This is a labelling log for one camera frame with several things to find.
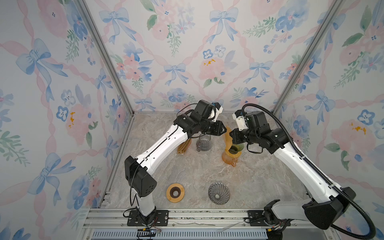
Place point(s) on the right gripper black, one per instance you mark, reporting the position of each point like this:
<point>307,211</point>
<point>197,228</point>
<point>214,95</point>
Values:
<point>234,134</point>

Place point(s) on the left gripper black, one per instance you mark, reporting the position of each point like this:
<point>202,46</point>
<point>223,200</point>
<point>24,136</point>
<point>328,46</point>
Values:
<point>219,129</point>

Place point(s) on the green glass dripper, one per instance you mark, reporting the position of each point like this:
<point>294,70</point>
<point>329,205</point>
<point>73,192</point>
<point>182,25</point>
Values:
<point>235,149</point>

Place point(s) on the orange glass carafe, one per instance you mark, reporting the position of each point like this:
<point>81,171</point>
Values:
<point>230,159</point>

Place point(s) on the grey glass carafe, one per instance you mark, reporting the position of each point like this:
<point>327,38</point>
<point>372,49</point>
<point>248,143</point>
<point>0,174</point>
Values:
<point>204,143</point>

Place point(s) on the coffee filter pack orange clip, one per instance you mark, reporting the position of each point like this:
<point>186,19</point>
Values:
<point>182,148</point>

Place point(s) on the grey glass dripper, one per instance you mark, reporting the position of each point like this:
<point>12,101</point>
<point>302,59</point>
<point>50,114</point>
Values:
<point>219,193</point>

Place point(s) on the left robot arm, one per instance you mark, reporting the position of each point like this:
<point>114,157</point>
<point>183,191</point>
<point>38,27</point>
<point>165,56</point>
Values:
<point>203,119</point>

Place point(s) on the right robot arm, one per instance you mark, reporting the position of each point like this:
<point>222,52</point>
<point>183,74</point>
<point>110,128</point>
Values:
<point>325,203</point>

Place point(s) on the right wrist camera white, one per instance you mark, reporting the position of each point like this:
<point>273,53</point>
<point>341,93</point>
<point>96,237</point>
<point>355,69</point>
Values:
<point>240,120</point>

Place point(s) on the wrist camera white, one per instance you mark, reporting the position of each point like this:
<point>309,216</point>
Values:
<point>216,111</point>
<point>240,120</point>

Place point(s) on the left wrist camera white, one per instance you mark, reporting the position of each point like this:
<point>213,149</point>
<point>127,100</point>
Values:
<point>216,111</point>

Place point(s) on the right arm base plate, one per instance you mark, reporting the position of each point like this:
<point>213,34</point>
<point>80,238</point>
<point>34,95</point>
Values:
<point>256,218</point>

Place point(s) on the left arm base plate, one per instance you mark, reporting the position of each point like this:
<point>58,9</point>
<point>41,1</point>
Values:
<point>157,218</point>

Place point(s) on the left corner aluminium post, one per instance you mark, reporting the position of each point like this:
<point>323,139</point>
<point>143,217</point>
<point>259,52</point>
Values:
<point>95,34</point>

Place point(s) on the corner aluminium post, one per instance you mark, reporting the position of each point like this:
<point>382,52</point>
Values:
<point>95,34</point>
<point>320,33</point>

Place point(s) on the right corner aluminium post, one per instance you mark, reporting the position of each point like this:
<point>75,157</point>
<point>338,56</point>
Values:
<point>320,33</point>

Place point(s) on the aluminium front rail frame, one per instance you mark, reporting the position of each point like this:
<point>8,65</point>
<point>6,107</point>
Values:
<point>194,224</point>

